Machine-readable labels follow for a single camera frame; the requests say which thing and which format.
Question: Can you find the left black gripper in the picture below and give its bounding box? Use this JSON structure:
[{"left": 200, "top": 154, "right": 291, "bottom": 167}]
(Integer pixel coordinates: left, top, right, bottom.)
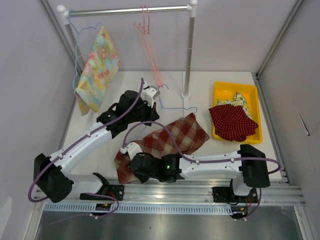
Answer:
[{"left": 127, "top": 97, "right": 159, "bottom": 127}]

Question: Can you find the blue wire hanger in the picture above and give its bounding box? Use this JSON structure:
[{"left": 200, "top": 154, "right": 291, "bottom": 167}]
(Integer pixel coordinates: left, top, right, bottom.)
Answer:
[
  {"left": 65, "top": 9, "right": 102, "bottom": 92},
  {"left": 133, "top": 96, "right": 198, "bottom": 140}
]

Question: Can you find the red plaid cloth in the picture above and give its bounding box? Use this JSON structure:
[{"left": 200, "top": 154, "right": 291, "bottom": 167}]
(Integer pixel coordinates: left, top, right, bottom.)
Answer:
[{"left": 114, "top": 112, "right": 211, "bottom": 185}]

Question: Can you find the floral pastel skirt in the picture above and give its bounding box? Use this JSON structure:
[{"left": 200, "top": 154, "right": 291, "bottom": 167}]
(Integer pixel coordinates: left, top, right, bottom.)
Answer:
[{"left": 74, "top": 26, "right": 122, "bottom": 116}]

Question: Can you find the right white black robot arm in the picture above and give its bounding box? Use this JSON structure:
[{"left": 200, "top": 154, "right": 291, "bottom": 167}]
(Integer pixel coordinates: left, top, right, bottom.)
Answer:
[{"left": 126, "top": 142, "right": 271, "bottom": 202}]

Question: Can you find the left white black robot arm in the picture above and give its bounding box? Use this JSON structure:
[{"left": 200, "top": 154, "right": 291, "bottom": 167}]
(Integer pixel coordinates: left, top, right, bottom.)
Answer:
[{"left": 33, "top": 86, "right": 160, "bottom": 203}]

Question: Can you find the red polka dot cloth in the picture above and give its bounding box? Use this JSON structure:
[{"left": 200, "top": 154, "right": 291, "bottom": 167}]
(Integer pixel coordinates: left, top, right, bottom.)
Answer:
[{"left": 209, "top": 104, "right": 259, "bottom": 142}]

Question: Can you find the green leaf print cloth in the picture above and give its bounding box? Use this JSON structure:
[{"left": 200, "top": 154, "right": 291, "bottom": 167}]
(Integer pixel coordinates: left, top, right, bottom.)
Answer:
[{"left": 216, "top": 92, "right": 253, "bottom": 119}]

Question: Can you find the yellow plastic tray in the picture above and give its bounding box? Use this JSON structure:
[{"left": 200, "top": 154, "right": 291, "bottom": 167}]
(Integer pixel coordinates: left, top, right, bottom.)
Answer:
[{"left": 212, "top": 81, "right": 263, "bottom": 144}]

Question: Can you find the white metal clothes rack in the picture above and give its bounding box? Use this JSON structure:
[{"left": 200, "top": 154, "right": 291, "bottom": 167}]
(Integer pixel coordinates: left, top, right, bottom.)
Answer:
[{"left": 56, "top": 0, "right": 198, "bottom": 116}]

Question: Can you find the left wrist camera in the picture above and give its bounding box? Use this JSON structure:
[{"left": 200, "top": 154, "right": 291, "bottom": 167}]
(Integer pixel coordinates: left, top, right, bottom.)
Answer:
[{"left": 140, "top": 83, "right": 160, "bottom": 107}]

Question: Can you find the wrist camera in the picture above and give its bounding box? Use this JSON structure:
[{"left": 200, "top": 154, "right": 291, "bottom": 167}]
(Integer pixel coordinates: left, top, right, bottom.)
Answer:
[
  {"left": 140, "top": 83, "right": 160, "bottom": 107},
  {"left": 120, "top": 142, "right": 143, "bottom": 161}
]

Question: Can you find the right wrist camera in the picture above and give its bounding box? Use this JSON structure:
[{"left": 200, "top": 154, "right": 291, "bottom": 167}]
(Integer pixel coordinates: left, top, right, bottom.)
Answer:
[{"left": 120, "top": 142, "right": 143, "bottom": 161}]

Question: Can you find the white slotted cable duct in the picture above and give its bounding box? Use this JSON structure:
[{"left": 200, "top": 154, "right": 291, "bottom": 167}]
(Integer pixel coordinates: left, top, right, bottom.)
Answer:
[{"left": 44, "top": 202, "right": 233, "bottom": 216}]

